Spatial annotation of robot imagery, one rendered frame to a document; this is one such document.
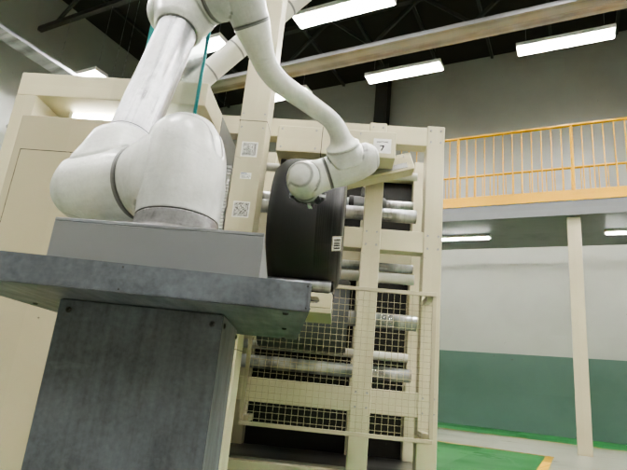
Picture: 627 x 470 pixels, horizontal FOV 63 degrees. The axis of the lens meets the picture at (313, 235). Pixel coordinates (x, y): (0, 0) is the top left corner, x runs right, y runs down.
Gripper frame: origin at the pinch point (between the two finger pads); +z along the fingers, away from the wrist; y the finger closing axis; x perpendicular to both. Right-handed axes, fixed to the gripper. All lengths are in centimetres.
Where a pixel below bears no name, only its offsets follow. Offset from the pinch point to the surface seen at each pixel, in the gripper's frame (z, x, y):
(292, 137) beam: 66, -47, 17
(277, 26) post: 46, -97, 27
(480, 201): 527, -128, -198
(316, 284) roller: 21.1, 29.0, -4.0
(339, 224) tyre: 14.5, 4.7, -11.2
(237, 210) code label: 33.1, -1.3, 34.1
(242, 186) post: 34.7, -12.2, 33.5
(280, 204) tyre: 11.8, -0.9, 12.5
